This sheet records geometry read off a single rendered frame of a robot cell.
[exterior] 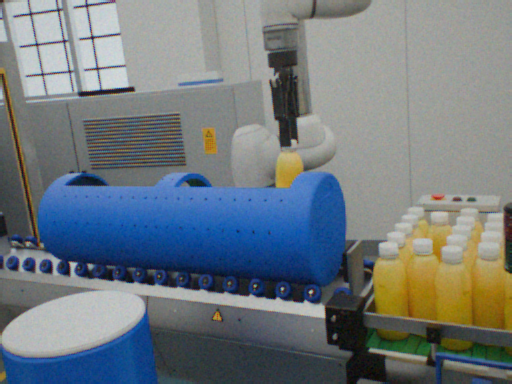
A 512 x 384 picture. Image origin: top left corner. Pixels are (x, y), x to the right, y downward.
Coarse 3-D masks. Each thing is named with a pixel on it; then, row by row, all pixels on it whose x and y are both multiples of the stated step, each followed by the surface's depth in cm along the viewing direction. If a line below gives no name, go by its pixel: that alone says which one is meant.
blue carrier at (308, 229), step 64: (64, 192) 161; (128, 192) 150; (192, 192) 140; (256, 192) 132; (320, 192) 129; (64, 256) 165; (128, 256) 151; (192, 256) 140; (256, 256) 130; (320, 256) 129
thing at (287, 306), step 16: (0, 272) 181; (16, 272) 178; (32, 272) 175; (48, 272) 172; (96, 288) 161; (112, 288) 158; (128, 288) 155; (144, 288) 153; (160, 288) 151; (176, 288) 148; (192, 288) 147; (224, 304) 140; (240, 304) 138; (256, 304) 136; (272, 304) 134; (288, 304) 132; (304, 304) 130; (320, 304) 129
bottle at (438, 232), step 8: (432, 224) 135; (440, 224) 132; (448, 224) 134; (432, 232) 133; (440, 232) 132; (448, 232) 132; (432, 240) 133; (440, 240) 132; (440, 248) 132; (440, 256) 133
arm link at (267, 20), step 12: (264, 0) 129; (276, 0) 127; (288, 0) 128; (300, 0) 128; (312, 0) 129; (264, 12) 130; (276, 12) 128; (288, 12) 129; (300, 12) 130; (312, 12) 131; (264, 24) 131; (276, 24) 129
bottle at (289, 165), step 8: (288, 152) 139; (296, 152) 140; (280, 160) 139; (288, 160) 138; (296, 160) 138; (280, 168) 139; (288, 168) 138; (296, 168) 138; (280, 176) 140; (288, 176) 139; (296, 176) 139; (280, 184) 140; (288, 184) 139
